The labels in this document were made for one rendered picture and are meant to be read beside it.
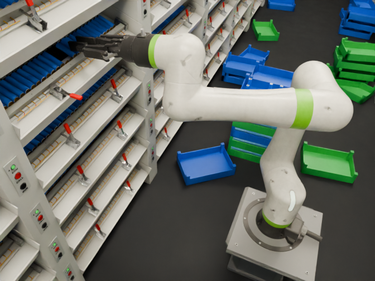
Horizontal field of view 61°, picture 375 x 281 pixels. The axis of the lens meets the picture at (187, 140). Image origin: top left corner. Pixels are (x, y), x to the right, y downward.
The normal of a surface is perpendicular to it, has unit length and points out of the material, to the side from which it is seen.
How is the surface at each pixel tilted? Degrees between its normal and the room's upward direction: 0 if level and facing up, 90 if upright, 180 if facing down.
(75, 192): 21
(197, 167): 0
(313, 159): 0
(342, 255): 0
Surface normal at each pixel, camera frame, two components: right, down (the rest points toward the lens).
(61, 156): 0.36, -0.55
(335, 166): 0.04, -0.71
